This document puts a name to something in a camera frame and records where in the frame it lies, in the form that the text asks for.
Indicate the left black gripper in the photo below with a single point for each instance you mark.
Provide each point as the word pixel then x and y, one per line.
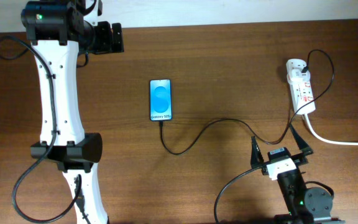
pixel 107 45

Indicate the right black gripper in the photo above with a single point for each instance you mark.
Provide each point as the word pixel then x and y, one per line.
pixel 299 160

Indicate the white power strip orange switches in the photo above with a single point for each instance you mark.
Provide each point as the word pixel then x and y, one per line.
pixel 302 97

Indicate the blue screen Galaxy smartphone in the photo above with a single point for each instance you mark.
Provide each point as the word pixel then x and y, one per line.
pixel 160 100

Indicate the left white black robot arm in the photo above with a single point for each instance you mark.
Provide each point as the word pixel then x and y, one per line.
pixel 59 32

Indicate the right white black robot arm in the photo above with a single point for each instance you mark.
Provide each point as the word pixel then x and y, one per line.
pixel 305 205

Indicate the white USB wall charger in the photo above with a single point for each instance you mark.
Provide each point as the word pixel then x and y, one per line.
pixel 294 71

